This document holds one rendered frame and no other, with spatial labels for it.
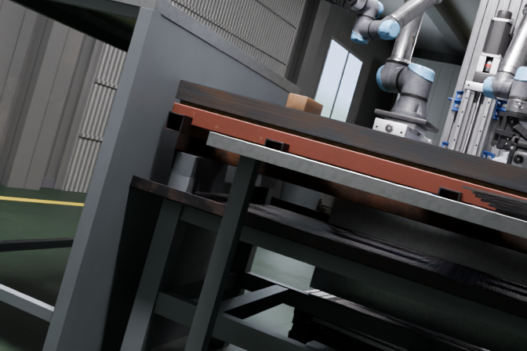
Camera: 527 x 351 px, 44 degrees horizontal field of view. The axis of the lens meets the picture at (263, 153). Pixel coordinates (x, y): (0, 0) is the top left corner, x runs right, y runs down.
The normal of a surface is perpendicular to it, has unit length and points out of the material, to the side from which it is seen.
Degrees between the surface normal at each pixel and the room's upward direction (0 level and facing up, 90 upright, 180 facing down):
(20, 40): 90
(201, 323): 90
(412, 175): 90
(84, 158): 90
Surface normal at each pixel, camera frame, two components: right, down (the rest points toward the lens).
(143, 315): -0.33, -0.09
